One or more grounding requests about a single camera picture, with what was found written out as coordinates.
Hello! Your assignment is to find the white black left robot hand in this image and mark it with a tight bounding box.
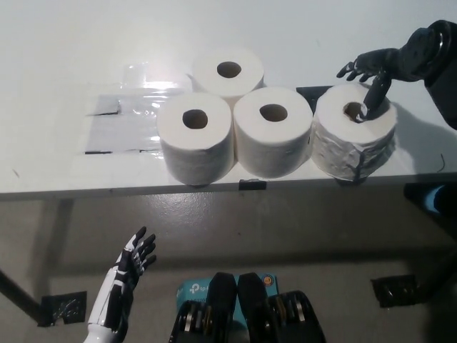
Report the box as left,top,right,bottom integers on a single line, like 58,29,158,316
89,226,158,332

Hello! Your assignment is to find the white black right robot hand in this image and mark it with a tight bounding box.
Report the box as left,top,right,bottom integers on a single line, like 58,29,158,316
337,44,411,124

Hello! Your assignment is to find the wrinkled white toilet paper roll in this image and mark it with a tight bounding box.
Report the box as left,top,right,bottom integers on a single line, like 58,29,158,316
311,84,397,180

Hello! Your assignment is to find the smooth white toilet paper roll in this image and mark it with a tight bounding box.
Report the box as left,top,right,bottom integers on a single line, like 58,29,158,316
233,88,312,179
157,93,236,186
191,45,266,108

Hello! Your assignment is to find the black floor tape patch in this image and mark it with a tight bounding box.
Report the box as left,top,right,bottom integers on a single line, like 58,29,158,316
370,274,426,308
35,290,89,328

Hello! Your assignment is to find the teal cardboard router box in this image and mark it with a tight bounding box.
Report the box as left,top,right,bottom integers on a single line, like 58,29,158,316
176,273,279,319

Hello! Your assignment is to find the black tape square on table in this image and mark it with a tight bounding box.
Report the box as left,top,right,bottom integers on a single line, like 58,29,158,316
295,85,331,109

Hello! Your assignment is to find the black table leg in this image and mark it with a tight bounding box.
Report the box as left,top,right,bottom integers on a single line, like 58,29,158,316
413,246,457,304
0,267,42,324

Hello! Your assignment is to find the blue round object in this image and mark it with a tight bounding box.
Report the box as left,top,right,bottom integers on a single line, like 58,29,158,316
424,188,447,215

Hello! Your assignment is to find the clear tape over grey patch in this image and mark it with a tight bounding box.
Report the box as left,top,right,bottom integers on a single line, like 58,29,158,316
74,63,194,156

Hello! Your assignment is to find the small black tape strip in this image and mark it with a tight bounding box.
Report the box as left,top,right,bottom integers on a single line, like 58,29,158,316
238,177,267,191

